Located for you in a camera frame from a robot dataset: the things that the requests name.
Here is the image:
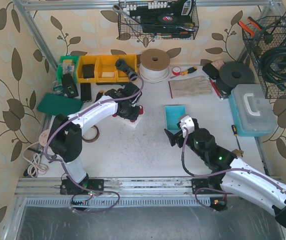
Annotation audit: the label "beige work glove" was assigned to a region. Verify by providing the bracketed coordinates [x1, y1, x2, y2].
[168, 76, 212, 99]

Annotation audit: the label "yellow black nut driver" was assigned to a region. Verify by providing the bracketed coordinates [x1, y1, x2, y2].
[170, 66, 197, 79]

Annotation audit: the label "red white tape roll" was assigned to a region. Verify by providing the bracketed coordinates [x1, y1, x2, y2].
[172, 66, 181, 76]

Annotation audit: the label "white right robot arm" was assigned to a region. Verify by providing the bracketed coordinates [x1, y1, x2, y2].
[165, 128, 286, 228]

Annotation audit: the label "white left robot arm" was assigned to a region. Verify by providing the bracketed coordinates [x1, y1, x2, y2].
[44, 82, 142, 187]

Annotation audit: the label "small teal parts tray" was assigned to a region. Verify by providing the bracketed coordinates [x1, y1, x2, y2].
[165, 105, 186, 134]

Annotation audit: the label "teal clear lid toolbox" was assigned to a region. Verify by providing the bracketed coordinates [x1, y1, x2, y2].
[228, 84, 277, 137]

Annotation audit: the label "wire basket with tools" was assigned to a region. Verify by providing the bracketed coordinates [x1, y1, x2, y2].
[112, 0, 199, 42]

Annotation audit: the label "black remote-like block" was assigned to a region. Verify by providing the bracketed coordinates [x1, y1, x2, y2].
[80, 83, 92, 103]

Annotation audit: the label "yellow storage bins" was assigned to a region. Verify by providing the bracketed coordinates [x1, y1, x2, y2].
[76, 54, 138, 84]

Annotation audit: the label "thin black screwdriver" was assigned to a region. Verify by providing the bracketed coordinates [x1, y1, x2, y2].
[95, 90, 104, 102]

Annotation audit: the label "small black yellow screwdriver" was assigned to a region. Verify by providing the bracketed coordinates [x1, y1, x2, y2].
[231, 124, 243, 153]

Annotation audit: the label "brown packing tape roll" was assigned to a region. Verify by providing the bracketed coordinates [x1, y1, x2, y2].
[82, 125, 100, 143]

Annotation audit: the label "white coiled cord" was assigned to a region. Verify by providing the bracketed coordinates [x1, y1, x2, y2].
[22, 142, 50, 179]

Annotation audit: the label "wire basket with hose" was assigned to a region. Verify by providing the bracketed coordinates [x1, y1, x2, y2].
[242, 15, 286, 99]

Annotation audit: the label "black coiled hose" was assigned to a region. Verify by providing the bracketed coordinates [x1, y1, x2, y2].
[259, 43, 286, 86]

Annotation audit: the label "white four-peg base plate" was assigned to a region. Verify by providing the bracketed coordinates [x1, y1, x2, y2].
[115, 115, 142, 128]

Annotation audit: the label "white cable spool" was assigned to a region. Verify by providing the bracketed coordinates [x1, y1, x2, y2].
[139, 48, 170, 84]

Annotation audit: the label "dark grey pipe fitting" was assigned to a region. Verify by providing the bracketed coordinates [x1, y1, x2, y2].
[115, 59, 138, 82]

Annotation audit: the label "dark grey empty spool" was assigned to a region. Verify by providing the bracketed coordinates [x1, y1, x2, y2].
[216, 61, 255, 94]

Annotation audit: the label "black rectangular case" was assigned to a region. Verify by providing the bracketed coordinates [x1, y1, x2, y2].
[202, 63, 219, 80]

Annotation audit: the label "orange handled pliers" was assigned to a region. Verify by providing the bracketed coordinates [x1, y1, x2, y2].
[237, 16, 263, 37]

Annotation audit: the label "round beige sanding disc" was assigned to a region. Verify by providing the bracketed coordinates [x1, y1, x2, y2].
[39, 129, 50, 147]

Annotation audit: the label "black green battery device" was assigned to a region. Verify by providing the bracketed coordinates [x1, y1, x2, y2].
[62, 73, 79, 98]

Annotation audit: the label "green storage bin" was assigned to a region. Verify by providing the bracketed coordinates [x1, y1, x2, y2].
[56, 55, 79, 82]

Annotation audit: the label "sandpaper sheet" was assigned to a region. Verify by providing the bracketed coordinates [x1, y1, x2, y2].
[211, 58, 224, 71]

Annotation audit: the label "black box in bin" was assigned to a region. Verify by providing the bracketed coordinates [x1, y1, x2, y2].
[82, 64, 95, 79]

